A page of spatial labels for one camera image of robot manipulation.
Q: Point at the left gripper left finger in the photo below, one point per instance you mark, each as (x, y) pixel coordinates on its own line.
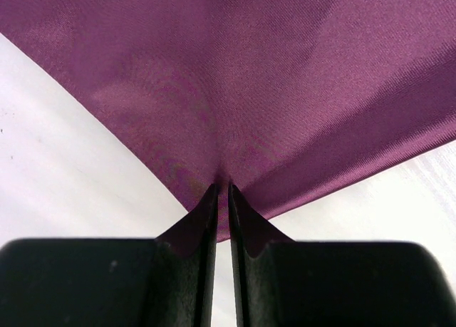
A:
(164, 281)

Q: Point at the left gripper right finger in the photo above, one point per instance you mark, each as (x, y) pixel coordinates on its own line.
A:
(282, 282)

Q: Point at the purple satin napkin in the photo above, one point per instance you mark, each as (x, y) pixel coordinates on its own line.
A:
(117, 115)

